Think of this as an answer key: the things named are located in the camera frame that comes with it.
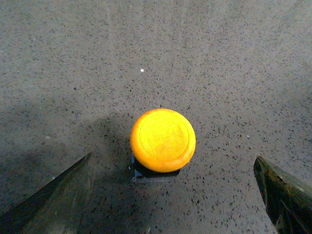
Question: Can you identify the yellow mushroom push button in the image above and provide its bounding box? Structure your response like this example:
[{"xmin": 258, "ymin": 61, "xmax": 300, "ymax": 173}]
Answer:
[{"xmin": 130, "ymin": 108, "xmax": 196, "ymax": 183}]

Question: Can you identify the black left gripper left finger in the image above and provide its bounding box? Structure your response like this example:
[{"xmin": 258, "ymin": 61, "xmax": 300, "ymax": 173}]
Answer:
[{"xmin": 0, "ymin": 154, "xmax": 91, "ymax": 234}]

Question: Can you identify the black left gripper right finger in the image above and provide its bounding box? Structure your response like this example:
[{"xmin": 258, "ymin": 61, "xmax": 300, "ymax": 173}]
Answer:
[{"xmin": 253, "ymin": 156, "xmax": 312, "ymax": 234}]

